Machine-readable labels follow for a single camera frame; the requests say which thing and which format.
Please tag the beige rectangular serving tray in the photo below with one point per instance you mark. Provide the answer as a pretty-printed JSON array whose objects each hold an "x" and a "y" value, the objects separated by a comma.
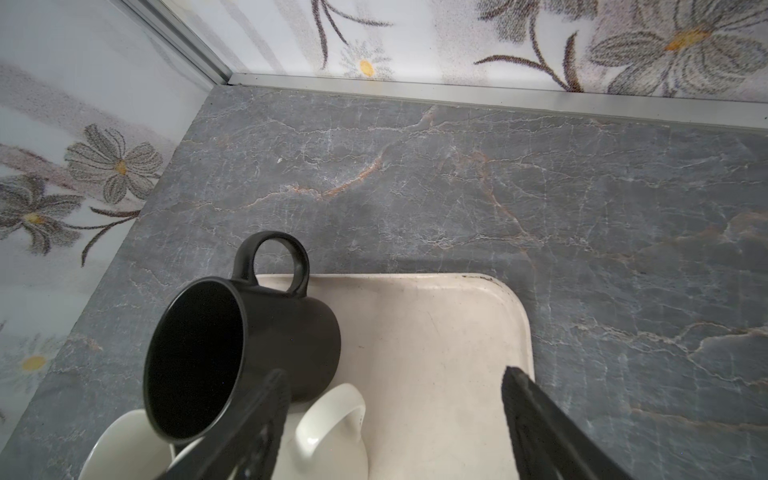
[{"x": 428, "y": 353}]

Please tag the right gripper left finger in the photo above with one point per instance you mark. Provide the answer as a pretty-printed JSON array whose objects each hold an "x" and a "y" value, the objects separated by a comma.
[{"x": 245, "y": 443}]

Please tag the plain white mug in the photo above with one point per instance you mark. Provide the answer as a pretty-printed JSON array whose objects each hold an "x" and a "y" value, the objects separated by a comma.
[{"x": 325, "y": 442}]

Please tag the black mug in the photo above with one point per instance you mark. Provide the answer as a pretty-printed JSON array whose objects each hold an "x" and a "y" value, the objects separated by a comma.
[{"x": 219, "y": 338}]

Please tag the white mug grey rim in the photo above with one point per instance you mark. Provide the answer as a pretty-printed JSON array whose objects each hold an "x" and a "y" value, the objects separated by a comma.
[{"x": 128, "y": 449}]

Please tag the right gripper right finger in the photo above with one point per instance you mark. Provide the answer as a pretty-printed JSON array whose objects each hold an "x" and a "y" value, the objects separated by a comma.
[{"x": 546, "y": 444}]

